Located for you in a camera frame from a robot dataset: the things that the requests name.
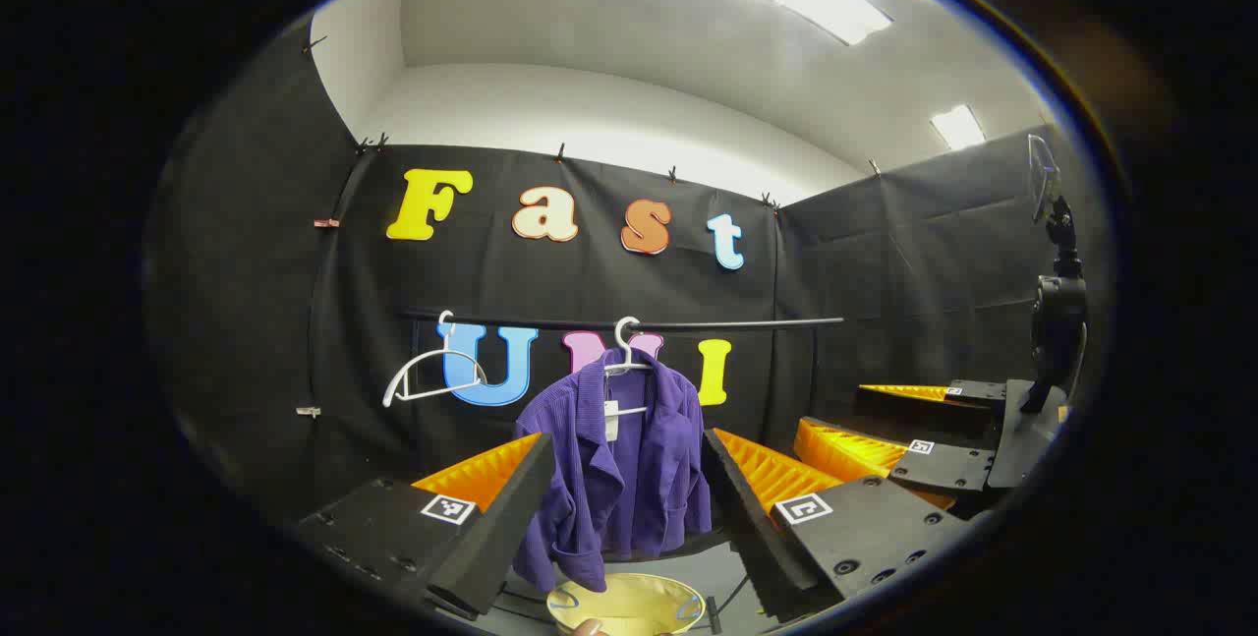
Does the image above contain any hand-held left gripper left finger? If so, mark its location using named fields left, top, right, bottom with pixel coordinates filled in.
left=295, top=432, right=557, bottom=619

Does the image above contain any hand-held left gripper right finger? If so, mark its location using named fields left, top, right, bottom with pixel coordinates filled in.
left=701, top=427, right=971, bottom=623

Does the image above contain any purple ribbed jacket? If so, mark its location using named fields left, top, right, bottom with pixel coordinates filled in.
left=513, top=349, right=714, bottom=594

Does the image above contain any yellow laundry hamper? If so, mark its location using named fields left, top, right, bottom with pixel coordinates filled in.
left=546, top=572, right=709, bottom=636

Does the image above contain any white plastic clothes hanger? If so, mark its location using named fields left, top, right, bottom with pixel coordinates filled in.
left=381, top=310, right=489, bottom=409
left=601, top=317, right=656, bottom=418

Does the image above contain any small ceiling light panel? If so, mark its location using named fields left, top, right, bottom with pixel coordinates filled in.
left=929, top=103, right=987, bottom=151

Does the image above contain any black cable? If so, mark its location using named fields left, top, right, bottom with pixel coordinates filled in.
left=710, top=572, right=753, bottom=632

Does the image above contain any black clothes rail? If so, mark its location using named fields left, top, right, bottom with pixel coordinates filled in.
left=403, top=307, right=846, bottom=426

